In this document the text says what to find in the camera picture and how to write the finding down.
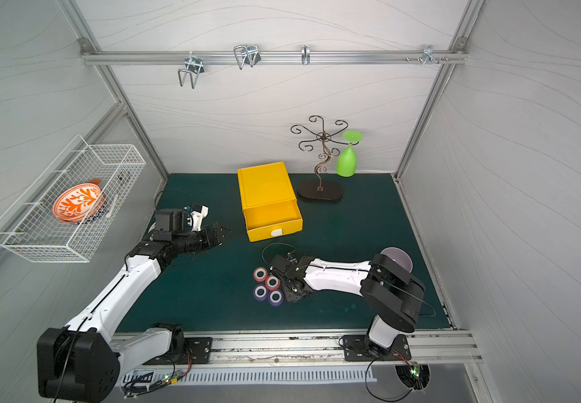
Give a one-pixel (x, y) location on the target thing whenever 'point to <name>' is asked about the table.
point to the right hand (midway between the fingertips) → (296, 289)
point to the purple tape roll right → (275, 297)
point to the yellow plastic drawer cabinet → (269, 206)
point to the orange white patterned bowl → (75, 201)
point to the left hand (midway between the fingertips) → (227, 235)
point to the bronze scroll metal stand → (318, 191)
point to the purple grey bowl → (400, 255)
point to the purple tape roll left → (260, 292)
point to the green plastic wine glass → (346, 160)
